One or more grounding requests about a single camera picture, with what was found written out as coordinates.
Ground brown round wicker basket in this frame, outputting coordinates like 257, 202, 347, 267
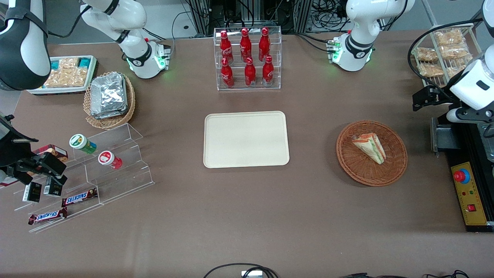
336, 120, 408, 187

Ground black base cables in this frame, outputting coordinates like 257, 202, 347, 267
295, 32, 334, 53

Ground aluminium frame with cables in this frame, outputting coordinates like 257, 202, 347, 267
185, 0, 348, 36

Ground yellow control box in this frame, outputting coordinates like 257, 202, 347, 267
443, 123, 494, 233

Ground triangle sandwich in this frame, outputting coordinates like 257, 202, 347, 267
351, 132, 387, 165

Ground white wire rack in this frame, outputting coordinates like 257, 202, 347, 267
411, 23, 484, 88

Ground green snack can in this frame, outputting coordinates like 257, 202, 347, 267
69, 134, 97, 155

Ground clear bags of fried snacks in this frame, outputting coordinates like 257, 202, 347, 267
42, 58, 89, 89

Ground cream rectangular tray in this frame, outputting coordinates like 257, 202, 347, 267
203, 111, 290, 169

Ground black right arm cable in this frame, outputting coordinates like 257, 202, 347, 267
46, 5, 93, 39

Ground grey metal bracket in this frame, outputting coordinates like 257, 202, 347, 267
430, 116, 460, 156

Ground white snack tray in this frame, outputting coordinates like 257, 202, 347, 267
26, 55, 98, 96

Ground red snack can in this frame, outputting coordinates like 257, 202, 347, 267
97, 150, 123, 170

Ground silver foil pack stack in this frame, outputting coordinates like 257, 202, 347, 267
90, 72, 129, 120

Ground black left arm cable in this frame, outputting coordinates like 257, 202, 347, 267
408, 17, 485, 102

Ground Snickers chocolate bar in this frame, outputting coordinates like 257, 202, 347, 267
27, 207, 68, 226
61, 188, 98, 208

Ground black thin cables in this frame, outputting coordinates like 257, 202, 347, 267
340, 270, 470, 278

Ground clear acrylic bottle rack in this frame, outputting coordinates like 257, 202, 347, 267
213, 26, 283, 92

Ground black looped cable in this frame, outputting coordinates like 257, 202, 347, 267
203, 263, 279, 278

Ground clear acrylic stepped display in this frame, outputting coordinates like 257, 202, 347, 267
13, 123, 155, 234

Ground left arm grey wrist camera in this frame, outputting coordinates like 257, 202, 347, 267
447, 109, 494, 124

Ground small black box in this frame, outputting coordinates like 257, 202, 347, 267
43, 177, 64, 198
22, 181, 42, 203

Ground red cola bottle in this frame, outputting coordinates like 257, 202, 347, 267
240, 27, 252, 63
220, 57, 235, 89
258, 27, 271, 62
220, 30, 234, 64
244, 57, 257, 88
262, 55, 275, 86

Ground light oval wicker basket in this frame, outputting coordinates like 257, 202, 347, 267
83, 71, 137, 130

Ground brown chocolate box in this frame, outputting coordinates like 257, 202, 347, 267
32, 144, 69, 163

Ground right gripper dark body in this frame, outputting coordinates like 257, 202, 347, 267
0, 114, 39, 180

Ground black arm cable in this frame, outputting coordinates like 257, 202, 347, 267
46, 5, 93, 39
408, 17, 485, 102

